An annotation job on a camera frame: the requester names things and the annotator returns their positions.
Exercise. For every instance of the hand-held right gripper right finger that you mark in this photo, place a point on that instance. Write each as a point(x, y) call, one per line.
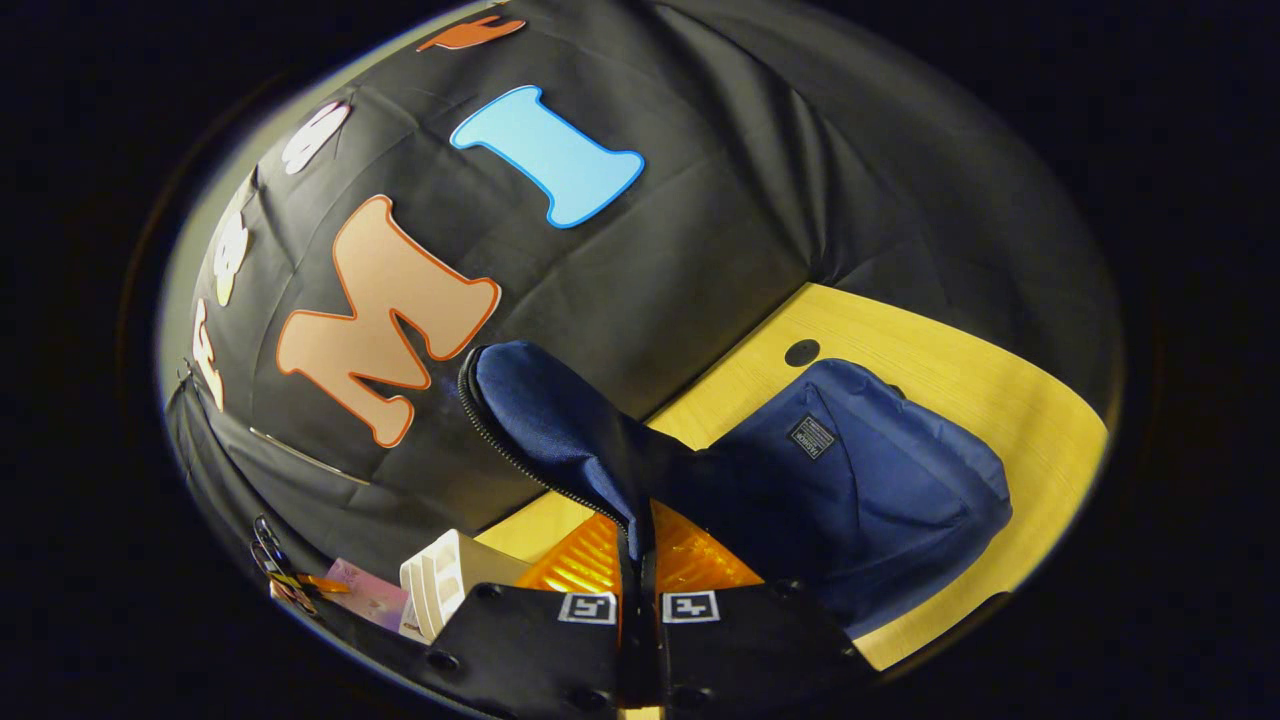
point(750, 650)

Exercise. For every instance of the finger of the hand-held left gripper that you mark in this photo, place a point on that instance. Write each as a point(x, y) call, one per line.
point(325, 582)

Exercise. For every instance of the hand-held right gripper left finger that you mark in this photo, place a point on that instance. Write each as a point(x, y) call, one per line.
point(530, 650)

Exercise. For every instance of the pink book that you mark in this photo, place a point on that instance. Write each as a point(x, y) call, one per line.
point(370, 598)

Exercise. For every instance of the white plastic bookshelf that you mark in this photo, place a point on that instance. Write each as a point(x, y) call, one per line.
point(440, 580)

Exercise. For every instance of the blue schoolbag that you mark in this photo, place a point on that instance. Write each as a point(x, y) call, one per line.
point(880, 500)

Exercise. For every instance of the black desk grommet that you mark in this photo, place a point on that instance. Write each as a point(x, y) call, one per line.
point(802, 352)

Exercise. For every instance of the black backdrop cloth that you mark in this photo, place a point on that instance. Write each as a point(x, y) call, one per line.
point(700, 200)

